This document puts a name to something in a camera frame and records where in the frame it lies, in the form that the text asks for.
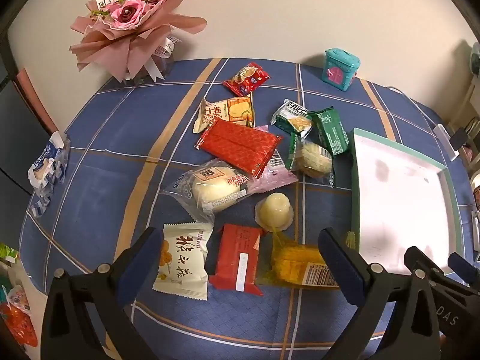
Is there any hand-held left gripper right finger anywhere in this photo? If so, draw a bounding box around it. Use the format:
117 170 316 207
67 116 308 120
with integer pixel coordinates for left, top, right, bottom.
318 227 441 360

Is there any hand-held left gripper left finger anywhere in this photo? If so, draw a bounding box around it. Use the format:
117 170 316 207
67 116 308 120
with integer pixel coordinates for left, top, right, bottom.
40 227 164 360

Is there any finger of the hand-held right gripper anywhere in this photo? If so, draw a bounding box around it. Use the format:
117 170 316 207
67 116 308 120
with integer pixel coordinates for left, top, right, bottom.
447 253 480 286
404 246 470 294

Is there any white packet with orange print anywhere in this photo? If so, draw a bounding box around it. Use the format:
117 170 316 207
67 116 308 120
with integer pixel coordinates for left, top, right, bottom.
152 222 214 301

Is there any yellow snack packet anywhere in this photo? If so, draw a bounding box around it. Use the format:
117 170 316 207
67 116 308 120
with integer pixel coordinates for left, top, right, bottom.
267 232 355 289

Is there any white box with green rim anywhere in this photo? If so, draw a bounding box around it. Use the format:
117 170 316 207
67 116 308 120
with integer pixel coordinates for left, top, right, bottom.
349 128 466 274

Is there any pale jelly cup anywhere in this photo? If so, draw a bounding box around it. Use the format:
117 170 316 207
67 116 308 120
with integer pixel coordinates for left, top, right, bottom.
255 192 290 231

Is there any red packet with white stripe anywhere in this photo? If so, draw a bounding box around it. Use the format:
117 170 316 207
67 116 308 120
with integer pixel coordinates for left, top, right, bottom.
208 224 265 297

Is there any clear white bun packet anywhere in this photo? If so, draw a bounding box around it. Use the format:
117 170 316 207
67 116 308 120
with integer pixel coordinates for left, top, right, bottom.
160 159 256 224

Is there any clear green round cookie packet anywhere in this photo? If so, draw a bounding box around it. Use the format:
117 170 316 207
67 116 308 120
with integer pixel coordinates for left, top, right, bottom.
286 134 335 186

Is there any pink snack packet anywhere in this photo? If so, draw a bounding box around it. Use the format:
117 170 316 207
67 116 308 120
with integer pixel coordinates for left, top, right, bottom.
247 149 299 194

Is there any dark green snack packet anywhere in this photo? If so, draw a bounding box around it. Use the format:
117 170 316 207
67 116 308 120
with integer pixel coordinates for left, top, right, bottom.
308 107 350 156

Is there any red gold patterned packet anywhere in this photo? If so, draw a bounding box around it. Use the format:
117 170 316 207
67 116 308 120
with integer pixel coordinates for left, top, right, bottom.
196 119 284 178

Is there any white green cracker packet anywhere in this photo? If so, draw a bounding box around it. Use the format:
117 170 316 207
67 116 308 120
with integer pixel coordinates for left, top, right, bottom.
271 98 314 137

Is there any cream orange roll cake packet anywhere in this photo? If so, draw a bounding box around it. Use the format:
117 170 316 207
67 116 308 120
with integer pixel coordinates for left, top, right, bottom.
193 95 256 134

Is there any small red snack packet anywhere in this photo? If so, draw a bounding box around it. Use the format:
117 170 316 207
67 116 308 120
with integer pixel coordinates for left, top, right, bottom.
224 62 271 97

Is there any blue plaid tablecloth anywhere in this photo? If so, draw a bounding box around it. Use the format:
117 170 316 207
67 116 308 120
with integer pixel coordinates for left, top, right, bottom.
19 58 480 360

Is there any black power adapter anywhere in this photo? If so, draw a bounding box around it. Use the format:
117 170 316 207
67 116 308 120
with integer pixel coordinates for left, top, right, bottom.
451 128 468 151

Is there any white power strip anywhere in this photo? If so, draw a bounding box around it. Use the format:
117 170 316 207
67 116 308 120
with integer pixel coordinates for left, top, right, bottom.
433 124 460 162

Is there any orange snack bag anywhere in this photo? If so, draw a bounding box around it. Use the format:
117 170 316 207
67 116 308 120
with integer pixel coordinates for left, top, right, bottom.
0 284 39 350

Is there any crumpled blue white packet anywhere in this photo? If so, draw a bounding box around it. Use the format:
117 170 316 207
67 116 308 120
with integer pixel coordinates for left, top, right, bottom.
27 131 71 216

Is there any pink board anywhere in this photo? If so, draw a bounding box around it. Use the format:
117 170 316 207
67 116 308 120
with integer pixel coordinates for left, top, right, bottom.
16 68 59 136

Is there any teal toy house box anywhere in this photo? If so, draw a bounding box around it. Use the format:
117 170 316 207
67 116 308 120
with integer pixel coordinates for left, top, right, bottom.
321 48 361 92

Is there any pink flower bouquet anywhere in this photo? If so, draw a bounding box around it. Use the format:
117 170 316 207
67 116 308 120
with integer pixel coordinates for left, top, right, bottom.
68 0 208 83

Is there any white power cable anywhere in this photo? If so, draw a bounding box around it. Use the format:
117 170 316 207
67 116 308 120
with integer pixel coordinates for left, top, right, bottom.
385 86 440 125

